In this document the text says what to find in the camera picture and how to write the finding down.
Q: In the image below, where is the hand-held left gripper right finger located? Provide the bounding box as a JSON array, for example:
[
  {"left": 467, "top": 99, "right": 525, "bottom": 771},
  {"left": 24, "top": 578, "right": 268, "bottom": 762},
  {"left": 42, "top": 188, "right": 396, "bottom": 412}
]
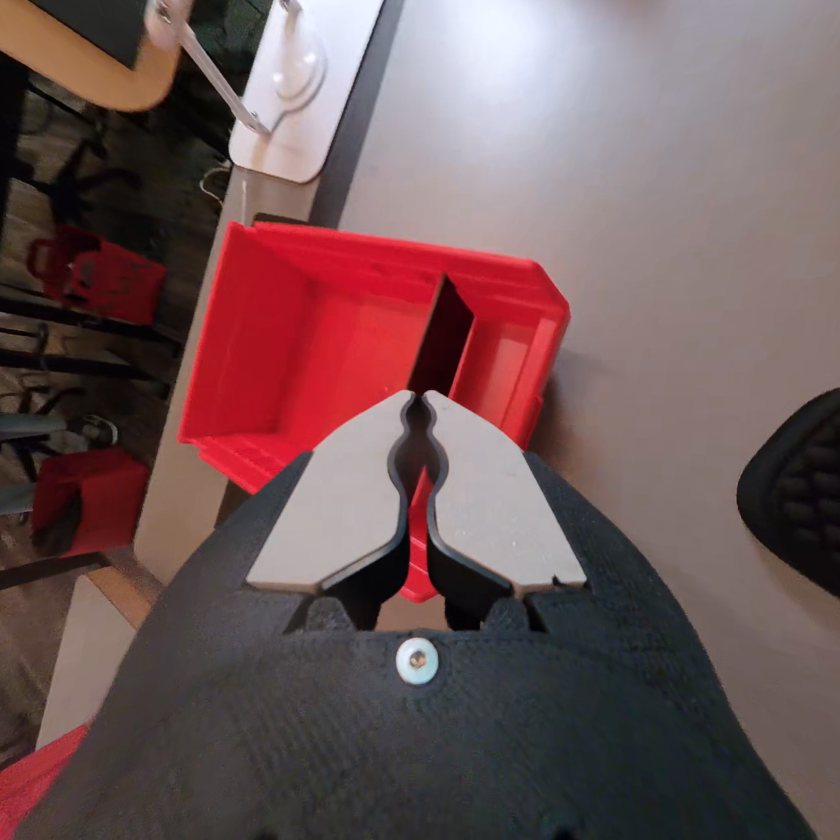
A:
[{"left": 423, "top": 390, "right": 589, "bottom": 598}]

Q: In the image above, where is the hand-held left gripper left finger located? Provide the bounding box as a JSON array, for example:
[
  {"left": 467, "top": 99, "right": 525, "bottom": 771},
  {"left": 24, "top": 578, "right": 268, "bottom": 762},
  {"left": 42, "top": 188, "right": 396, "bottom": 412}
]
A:
[{"left": 246, "top": 390, "right": 417, "bottom": 596}]

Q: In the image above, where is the red storage bin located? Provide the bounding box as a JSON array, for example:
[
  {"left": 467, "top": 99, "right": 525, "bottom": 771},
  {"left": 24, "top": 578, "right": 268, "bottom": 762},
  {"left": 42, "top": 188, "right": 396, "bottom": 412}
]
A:
[{"left": 177, "top": 220, "right": 572, "bottom": 605}]

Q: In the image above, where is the red object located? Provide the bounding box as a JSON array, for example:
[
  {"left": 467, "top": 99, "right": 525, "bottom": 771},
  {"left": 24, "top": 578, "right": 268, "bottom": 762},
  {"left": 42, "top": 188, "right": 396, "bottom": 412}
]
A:
[{"left": 0, "top": 721, "right": 91, "bottom": 824}]

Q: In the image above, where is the black bin divider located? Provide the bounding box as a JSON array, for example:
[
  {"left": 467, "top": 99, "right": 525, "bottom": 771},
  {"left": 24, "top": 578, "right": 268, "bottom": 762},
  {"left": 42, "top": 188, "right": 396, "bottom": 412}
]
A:
[{"left": 406, "top": 273, "right": 476, "bottom": 396}]

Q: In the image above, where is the red plastic bin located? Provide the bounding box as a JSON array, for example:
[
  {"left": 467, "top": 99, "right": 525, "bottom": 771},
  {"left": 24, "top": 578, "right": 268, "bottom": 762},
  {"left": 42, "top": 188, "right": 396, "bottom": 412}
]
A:
[{"left": 31, "top": 448, "right": 151, "bottom": 560}]

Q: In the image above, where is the red tote bag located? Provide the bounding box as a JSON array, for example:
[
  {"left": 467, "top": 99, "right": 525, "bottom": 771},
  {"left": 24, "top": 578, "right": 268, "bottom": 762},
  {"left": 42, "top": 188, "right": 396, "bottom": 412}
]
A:
[{"left": 26, "top": 225, "right": 169, "bottom": 327}]

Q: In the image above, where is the white metal stand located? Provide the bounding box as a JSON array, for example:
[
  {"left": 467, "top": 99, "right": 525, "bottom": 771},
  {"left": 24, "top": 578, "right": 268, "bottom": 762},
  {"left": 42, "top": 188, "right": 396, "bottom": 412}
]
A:
[{"left": 146, "top": 0, "right": 385, "bottom": 186}]

